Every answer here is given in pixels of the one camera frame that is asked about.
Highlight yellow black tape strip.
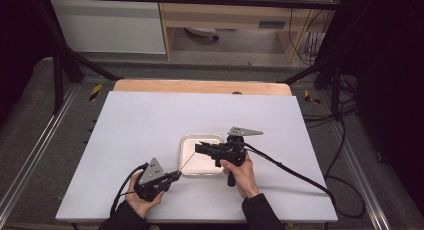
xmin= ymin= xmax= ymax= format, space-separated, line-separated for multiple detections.
xmin=88 ymin=83 xmax=103 ymax=102
xmin=303 ymin=89 xmax=321 ymax=105

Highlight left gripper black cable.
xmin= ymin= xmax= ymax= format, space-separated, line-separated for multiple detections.
xmin=109 ymin=161 xmax=150 ymax=218

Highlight black curtain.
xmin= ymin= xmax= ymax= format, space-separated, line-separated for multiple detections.
xmin=336 ymin=0 xmax=424 ymax=219
xmin=0 ymin=0 xmax=56 ymax=126

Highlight bundle of black floor cables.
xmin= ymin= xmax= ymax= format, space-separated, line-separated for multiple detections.
xmin=302 ymin=74 xmax=359 ymax=129

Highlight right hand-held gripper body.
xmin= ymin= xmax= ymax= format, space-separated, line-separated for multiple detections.
xmin=214 ymin=126 xmax=264 ymax=188

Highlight person's right hand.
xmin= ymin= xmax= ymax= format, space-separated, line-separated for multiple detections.
xmin=219 ymin=151 xmax=261 ymax=201

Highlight thin bamboo skewer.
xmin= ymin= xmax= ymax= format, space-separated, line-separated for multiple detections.
xmin=179 ymin=151 xmax=199 ymax=174

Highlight white metal tray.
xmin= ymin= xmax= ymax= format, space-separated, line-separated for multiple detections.
xmin=179 ymin=133 xmax=225 ymax=177

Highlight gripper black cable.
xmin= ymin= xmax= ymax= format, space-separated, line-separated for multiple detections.
xmin=109 ymin=161 xmax=150 ymax=218
xmin=243 ymin=116 xmax=367 ymax=220

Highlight person's left hand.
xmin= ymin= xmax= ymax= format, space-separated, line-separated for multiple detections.
xmin=124 ymin=172 xmax=166 ymax=220

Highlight wooden table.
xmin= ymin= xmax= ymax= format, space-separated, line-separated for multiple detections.
xmin=112 ymin=78 xmax=294 ymax=97

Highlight hanging black desk cables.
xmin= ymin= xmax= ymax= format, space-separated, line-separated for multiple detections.
xmin=288 ymin=0 xmax=336 ymax=67

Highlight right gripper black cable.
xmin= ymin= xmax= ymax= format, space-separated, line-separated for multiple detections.
xmin=243 ymin=116 xmax=367 ymax=220

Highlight white cabinet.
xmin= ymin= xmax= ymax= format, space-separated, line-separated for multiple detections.
xmin=51 ymin=0 xmax=167 ymax=55

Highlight aluminium floor rail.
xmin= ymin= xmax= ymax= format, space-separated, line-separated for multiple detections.
xmin=0 ymin=84 xmax=80 ymax=218
xmin=327 ymin=122 xmax=392 ymax=230

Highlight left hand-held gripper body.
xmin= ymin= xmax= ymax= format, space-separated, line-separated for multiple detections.
xmin=133 ymin=157 xmax=170 ymax=203

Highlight light wooden desk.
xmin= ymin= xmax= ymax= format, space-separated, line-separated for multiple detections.
xmin=156 ymin=0 xmax=344 ymax=64

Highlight office chair base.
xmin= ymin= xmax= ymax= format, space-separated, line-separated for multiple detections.
xmin=184 ymin=26 xmax=221 ymax=42

